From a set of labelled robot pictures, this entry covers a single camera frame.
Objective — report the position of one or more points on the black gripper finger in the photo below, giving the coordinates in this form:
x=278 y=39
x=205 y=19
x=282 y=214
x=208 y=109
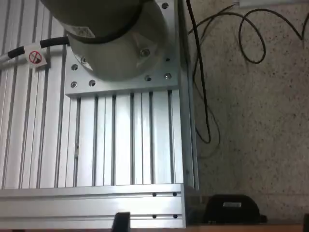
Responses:
x=306 y=223
x=122 y=223

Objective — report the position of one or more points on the grey blue UR5e robot arm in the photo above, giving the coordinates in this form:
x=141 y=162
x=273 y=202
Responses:
x=108 y=24

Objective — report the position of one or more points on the black box with label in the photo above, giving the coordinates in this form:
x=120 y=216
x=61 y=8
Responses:
x=229 y=213

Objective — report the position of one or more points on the aluminium profile robot stand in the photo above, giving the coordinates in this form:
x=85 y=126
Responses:
x=120 y=145

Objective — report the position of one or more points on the aluminium base mounting plate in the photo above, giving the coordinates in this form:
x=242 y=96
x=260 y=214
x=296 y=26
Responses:
x=116 y=88

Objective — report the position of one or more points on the white warning tag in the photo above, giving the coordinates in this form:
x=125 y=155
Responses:
x=36 y=56

